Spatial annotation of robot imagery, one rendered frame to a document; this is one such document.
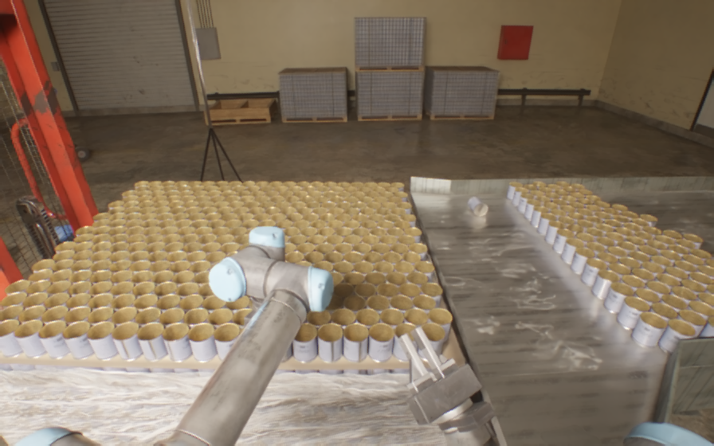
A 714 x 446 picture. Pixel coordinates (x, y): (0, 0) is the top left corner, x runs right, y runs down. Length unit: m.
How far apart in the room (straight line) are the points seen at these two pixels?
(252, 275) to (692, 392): 1.38
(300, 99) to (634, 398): 7.78
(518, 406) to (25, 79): 2.13
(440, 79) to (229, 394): 8.14
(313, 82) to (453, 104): 3.07
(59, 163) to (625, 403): 2.28
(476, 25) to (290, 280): 9.85
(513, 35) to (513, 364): 9.62
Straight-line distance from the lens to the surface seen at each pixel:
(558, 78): 11.31
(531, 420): 1.05
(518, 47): 10.46
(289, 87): 8.26
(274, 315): 0.59
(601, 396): 1.17
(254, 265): 0.69
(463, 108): 8.67
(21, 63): 2.05
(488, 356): 1.14
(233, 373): 0.54
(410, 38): 8.22
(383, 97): 8.30
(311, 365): 1.04
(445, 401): 0.73
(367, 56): 8.16
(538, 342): 1.23
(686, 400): 1.61
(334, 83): 8.16
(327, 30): 9.78
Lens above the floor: 1.90
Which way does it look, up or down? 29 degrees down
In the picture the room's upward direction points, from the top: 1 degrees counter-clockwise
